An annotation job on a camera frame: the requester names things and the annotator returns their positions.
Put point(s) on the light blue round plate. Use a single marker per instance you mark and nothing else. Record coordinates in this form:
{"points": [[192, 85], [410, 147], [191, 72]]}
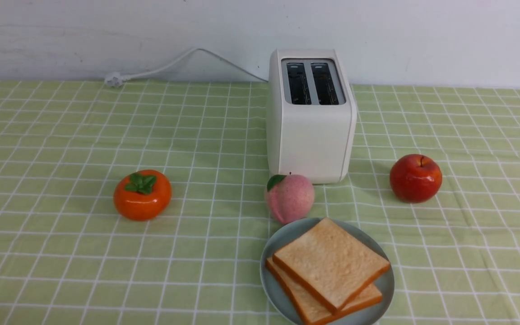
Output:
{"points": [[368, 316]]}

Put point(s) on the red apple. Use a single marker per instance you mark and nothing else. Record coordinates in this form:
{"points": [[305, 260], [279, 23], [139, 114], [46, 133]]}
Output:
{"points": [[415, 178]]}

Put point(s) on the pink peach with leaf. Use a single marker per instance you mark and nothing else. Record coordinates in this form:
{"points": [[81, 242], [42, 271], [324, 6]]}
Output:
{"points": [[289, 197]]}

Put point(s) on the toast slice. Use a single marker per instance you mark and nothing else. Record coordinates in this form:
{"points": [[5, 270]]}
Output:
{"points": [[309, 309], [331, 264]]}

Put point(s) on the green checkered tablecloth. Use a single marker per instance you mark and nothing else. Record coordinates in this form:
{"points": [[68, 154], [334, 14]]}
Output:
{"points": [[67, 257]]}

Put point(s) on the white two-slot toaster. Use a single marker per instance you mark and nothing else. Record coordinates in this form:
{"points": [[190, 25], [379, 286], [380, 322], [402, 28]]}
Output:
{"points": [[310, 116]]}

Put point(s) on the orange persimmon with green leaves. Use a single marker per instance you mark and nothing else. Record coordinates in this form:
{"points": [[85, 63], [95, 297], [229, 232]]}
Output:
{"points": [[142, 195]]}

